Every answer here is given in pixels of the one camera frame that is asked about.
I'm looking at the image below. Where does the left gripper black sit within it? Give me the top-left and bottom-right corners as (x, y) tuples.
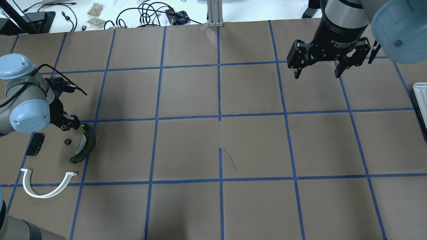
(49, 100), (81, 131)

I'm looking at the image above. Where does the black bearing gear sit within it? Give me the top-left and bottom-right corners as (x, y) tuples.
(64, 138), (72, 145)

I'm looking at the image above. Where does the aluminium frame post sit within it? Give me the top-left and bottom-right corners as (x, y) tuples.
(206, 0), (224, 27)

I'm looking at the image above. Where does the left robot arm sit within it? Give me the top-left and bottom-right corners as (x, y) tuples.
(0, 53), (83, 137)

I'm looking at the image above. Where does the dark brake shoe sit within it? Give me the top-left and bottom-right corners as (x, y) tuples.
(69, 124), (96, 164)

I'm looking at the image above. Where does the black brake pad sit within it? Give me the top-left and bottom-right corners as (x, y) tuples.
(25, 133), (45, 156)

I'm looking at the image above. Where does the ribbed silver metal tray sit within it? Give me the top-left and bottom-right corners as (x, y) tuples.
(412, 82), (427, 127)

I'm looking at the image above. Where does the white curved plastic part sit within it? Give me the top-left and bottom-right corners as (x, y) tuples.
(20, 168), (78, 199)

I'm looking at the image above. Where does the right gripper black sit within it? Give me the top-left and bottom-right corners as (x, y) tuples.
(287, 22), (371, 79)

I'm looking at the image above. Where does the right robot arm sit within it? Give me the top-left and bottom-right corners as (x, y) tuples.
(287, 0), (427, 79)

